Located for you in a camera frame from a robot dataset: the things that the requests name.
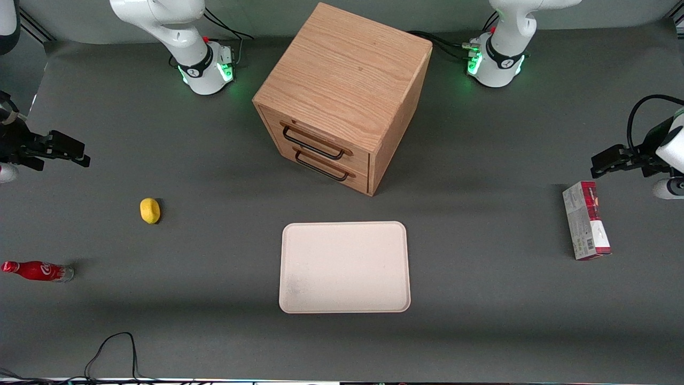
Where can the yellow lemon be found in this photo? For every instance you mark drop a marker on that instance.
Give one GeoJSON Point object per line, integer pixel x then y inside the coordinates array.
{"type": "Point", "coordinates": [150, 210]}

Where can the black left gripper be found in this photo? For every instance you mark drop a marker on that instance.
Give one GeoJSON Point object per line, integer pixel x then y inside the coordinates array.
{"type": "Point", "coordinates": [644, 159]}

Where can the red and white carton box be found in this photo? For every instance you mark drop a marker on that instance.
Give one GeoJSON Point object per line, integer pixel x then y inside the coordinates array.
{"type": "Point", "coordinates": [585, 224]}

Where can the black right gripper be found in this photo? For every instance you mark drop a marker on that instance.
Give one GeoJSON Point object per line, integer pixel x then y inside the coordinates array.
{"type": "Point", "coordinates": [17, 145]}

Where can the wooden drawer cabinet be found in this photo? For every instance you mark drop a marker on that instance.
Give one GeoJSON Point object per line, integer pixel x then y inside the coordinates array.
{"type": "Point", "coordinates": [342, 69]}

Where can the beige plastic tray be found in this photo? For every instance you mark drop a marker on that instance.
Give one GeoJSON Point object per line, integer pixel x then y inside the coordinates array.
{"type": "Point", "coordinates": [344, 267]}

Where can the black frame rail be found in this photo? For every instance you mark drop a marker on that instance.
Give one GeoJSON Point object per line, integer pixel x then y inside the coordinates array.
{"type": "Point", "coordinates": [37, 29]}

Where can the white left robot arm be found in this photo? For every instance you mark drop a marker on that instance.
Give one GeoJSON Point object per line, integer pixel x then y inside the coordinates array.
{"type": "Point", "coordinates": [507, 32]}

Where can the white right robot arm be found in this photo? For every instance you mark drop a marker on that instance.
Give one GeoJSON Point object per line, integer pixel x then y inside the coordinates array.
{"type": "Point", "coordinates": [181, 37]}

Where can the red coke bottle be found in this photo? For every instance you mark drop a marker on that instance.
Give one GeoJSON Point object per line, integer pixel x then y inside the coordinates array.
{"type": "Point", "coordinates": [37, 270]}

